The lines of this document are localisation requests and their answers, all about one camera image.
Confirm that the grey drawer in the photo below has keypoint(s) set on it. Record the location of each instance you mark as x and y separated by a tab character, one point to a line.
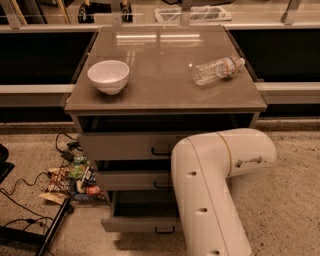
153	211
129	145
133	180

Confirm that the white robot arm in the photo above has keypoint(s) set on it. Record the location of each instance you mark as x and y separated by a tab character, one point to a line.
208	170

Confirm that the grey drawer cabinet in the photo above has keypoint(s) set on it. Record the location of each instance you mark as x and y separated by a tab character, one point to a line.
160	95

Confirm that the white ceramic bowl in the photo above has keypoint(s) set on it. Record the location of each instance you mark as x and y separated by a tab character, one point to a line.
109	76

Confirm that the clear plastic water bottle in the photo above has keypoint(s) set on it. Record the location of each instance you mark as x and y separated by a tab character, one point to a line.
223	68

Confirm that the pile of snack packages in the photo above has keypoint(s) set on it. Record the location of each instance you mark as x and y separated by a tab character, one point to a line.
74	180

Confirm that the black caster wheel right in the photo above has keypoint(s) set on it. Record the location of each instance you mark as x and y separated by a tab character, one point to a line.
126	13

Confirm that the black caster wheel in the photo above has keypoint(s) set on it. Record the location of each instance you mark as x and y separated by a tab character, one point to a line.
85	14
126	13

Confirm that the black caster wheel left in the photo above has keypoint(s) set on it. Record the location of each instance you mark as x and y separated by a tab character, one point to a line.
85	14

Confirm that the white wire basket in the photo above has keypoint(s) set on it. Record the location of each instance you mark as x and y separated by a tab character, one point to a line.
197	14

